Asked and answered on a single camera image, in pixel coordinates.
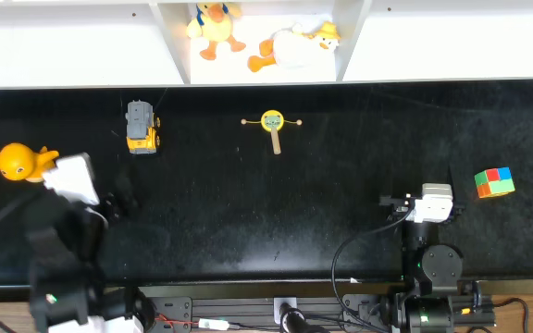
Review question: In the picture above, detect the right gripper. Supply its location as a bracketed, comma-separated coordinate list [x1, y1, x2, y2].
[378, 162, 459, 223]

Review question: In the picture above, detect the yellow rattle drum toy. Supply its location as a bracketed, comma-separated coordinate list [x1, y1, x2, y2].
[240, 109, 304, 156]

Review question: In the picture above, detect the grey and yellow toy truck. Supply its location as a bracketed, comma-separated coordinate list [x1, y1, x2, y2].
[124, 99, 162, 155]

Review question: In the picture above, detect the yellow rubber duck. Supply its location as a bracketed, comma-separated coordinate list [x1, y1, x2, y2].
[0, 142, 60, 184]

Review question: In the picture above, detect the many-coloured puzzle cube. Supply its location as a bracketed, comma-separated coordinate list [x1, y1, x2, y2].
[473, 166, 516, 200]

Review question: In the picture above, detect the white plush duck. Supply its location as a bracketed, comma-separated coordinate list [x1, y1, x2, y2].
[246, 20, 342, 74]

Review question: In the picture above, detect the yellow plush duck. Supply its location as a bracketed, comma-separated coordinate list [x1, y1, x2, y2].
[185, 2, 248, 62]

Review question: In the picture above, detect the white shelf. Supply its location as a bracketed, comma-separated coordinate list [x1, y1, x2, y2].
[0, 0, 533, 90]

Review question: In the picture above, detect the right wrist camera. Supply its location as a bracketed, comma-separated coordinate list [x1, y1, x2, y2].
[406, 182, 454, 225]

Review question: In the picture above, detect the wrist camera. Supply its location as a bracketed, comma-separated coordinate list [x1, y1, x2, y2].
[406, 182, 454, 225]
[42, 153, 101, 207]

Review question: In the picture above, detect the mounting rail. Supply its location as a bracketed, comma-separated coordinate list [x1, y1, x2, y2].
[148, 294, 530, 333]

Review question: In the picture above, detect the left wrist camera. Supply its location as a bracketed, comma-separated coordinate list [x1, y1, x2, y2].
[42, 153, 101, 207]

